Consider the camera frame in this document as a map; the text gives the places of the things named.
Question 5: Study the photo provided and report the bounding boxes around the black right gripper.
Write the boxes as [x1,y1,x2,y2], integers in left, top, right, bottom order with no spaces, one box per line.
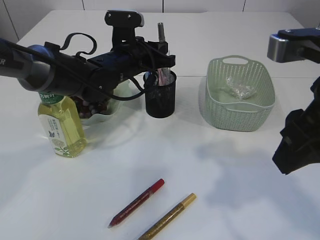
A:
[272,78,320,175]

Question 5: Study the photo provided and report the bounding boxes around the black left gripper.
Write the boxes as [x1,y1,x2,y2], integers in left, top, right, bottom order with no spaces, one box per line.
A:
[117,37,176,75]

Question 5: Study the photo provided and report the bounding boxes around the silver glitter pen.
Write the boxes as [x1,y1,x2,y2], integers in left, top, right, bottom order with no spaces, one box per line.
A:
[156,22,171,86]

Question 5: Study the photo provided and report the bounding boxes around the pink purple scissors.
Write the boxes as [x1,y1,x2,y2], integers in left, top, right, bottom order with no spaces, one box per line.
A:
[157,68,166,86]

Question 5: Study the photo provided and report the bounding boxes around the clear plastic sheet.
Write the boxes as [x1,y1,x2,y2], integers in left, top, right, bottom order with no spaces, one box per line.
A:
[223,76,257,101]

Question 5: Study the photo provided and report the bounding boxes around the purple artificial grape bunch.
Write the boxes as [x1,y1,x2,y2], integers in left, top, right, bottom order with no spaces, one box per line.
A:
[70,96,110,119]

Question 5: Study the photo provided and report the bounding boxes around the gold glitter pen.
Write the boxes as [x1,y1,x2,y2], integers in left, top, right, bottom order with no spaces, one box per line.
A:
[138,193,197,240]

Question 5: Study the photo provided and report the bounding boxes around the yellow tea bottle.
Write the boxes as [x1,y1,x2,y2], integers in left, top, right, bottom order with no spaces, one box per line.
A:
[37,92,87,158]

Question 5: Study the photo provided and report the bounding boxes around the red glitter pen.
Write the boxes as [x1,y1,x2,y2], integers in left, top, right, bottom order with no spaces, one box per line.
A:
[108,178,165,228]

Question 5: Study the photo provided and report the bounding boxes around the clear plastic ruler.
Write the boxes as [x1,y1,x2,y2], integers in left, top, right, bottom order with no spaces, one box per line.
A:
[162,67,171,85]

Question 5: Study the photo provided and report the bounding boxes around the blue scissors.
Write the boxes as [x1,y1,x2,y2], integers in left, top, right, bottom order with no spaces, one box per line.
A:
[143,71,156,86]

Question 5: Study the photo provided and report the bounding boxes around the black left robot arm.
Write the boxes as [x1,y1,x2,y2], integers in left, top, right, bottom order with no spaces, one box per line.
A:
[0,37,176,102]

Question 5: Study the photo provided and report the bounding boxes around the black mesh pen holder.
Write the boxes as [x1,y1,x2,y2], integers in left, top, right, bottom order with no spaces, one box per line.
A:
[144,70,177,119]

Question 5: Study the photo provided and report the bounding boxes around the green wavy glass plate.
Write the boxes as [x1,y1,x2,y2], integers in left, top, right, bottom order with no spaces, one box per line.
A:
[79,78,133,126]

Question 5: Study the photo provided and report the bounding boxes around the green woven plastic basket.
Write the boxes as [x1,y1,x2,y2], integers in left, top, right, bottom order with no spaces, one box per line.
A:
[203,55,276,132]

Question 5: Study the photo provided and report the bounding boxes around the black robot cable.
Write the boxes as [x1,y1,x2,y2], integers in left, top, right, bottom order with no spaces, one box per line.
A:
[0,32,171,101]

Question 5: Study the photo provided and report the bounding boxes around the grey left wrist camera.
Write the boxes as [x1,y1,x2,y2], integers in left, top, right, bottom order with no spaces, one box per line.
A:
[104,10,145,48]

